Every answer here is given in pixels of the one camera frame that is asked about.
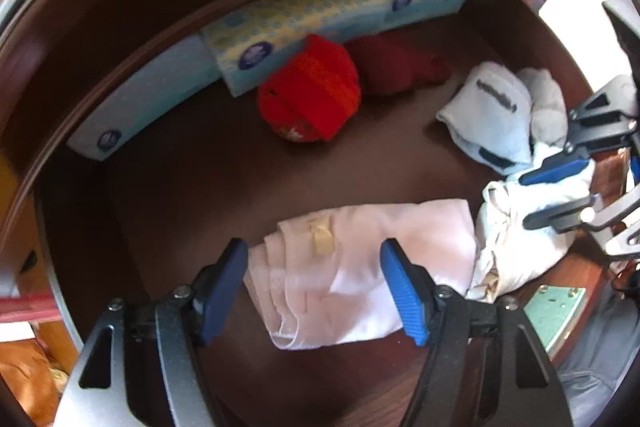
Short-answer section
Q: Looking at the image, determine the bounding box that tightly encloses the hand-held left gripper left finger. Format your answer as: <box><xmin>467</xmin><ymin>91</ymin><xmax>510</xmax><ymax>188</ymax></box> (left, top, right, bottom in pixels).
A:
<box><xmin>52</xmin><ymin>237</ymin><xmax>249</xmax><ymax>427</ymax></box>

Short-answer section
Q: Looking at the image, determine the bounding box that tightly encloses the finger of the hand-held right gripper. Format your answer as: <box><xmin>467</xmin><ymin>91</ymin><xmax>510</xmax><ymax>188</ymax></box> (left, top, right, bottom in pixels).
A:
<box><xmin>519</xmin><ymin>89</ymin><xmax>638</xmax><ymax>186</ymax></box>
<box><xmin>522</xmin><ymin>187</ymin><xmax>640</xmax><ymax>260</ymax></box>

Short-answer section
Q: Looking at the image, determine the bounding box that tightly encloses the white rolled sock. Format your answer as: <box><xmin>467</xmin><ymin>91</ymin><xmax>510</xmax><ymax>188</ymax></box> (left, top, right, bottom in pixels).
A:
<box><xmin>520</xmin><ymin>67</ymin><xmax>568</xmax><ymax>148</ymax></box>

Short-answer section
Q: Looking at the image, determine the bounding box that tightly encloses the dark red underwear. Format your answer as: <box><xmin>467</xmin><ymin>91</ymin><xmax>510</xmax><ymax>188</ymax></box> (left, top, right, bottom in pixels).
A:
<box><xmin>345</xmin><ymin>34</ymin><xmax>451</xmax><ymax>95</ymax></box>

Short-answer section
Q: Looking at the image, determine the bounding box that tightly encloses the orange-red rolled underwear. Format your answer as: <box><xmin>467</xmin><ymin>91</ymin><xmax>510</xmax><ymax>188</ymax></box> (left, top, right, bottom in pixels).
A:
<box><xmin>257</xmin><ymin>34</ymin><xmax>362</xmax><ymax>142</ymax></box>

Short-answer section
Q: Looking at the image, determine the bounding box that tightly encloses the plain light blue tissue pack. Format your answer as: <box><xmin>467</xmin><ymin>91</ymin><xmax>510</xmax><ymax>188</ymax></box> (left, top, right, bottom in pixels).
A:
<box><xmin>67</xmin><ymin>34</ymin><xmax>221</xmax><ymax>162</ymax></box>

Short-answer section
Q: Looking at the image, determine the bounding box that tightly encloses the green metal bracket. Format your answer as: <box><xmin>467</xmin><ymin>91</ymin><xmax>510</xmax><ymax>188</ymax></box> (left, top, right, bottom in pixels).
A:
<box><xmin>525</xmin><ymin>286</ymin><xmax>587</xmax><ymax>355</ymax></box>

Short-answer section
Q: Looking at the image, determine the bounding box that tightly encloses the red object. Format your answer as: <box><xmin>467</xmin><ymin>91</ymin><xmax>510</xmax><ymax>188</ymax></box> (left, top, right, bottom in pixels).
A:
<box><xmin>0</xmin><ymin>294</ymin><xmax>63</xmax><ymax>324</ymax></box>

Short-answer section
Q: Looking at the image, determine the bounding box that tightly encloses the person's grey clothing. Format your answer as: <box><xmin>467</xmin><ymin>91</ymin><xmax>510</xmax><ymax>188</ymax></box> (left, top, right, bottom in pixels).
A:
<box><xmin>557</xmin><ymin>282</ymin><xmax>636</xmax><ymax>423</ymax></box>

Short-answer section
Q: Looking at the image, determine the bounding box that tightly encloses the white and light blue sock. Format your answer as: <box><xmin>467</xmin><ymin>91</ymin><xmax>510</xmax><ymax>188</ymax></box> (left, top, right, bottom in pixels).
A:
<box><xmin>436</xmin><ymin>61</ymin><xmax>533</xmax><ymax>172</ymax></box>

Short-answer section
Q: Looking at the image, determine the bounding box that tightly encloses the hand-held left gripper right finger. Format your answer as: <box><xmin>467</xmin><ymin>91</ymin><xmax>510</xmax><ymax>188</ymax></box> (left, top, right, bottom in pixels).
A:
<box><xmin>379</xmin><ymin>238</ymin><xmax>575</xmax><ymax>427</ymax></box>

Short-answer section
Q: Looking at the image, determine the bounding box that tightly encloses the pale pink garment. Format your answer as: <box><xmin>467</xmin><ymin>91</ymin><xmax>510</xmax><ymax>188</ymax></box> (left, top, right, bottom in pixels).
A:
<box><xmin>244</xmin><ymin>199</ymin><xmax>477</xmax><ymax>352</ymax></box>

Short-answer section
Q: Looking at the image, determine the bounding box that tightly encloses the white garment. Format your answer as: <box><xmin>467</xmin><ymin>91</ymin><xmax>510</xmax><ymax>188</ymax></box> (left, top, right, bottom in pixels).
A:
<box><xmin>472</xmin><ymin>147</ymin><xmax>596</xmax><ymax>303</ymax></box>

